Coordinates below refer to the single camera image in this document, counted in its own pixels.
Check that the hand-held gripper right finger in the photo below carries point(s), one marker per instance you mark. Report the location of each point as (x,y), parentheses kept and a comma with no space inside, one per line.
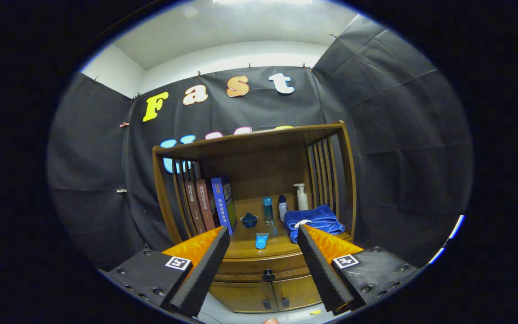
(322,274)

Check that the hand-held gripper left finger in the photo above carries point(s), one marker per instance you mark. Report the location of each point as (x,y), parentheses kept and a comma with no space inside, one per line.
(203,276)

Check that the wooden drawer with black knob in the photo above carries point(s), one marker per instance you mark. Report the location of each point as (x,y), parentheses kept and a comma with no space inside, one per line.
(250,267)

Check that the light blue tube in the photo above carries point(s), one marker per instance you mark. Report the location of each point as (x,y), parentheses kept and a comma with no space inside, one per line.
(261,241)

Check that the wooden cabinet door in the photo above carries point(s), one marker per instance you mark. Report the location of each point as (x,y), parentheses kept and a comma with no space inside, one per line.
(295,290)
(241,297)

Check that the wooden cabinet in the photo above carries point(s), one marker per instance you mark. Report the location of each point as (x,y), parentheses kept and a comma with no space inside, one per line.
(263,171)

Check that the blue folded towel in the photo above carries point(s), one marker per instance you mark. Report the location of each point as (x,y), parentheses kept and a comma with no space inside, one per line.
(317,218)

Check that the dark brown book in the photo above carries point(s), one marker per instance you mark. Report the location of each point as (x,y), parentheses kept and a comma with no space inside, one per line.
(194,204)

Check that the dark blue lidded teacup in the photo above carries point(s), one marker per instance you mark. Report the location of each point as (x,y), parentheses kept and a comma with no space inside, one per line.
(249,220)

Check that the reddish brown book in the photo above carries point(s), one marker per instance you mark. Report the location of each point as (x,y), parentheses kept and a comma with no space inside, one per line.
(206,202)

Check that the white bottle with blue cap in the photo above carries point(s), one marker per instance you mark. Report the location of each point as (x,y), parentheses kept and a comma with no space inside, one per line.
(283,210)

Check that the blue book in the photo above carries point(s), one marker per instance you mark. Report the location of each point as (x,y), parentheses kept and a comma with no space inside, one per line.
(221,202)

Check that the white pump bottle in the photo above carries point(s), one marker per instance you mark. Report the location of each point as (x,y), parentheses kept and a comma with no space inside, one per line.
(302,200)

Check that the teal clear bottle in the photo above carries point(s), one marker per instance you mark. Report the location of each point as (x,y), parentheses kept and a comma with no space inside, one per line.
(267,209)

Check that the black backdrop cloth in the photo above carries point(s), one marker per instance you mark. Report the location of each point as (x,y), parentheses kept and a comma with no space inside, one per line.
(259,112)

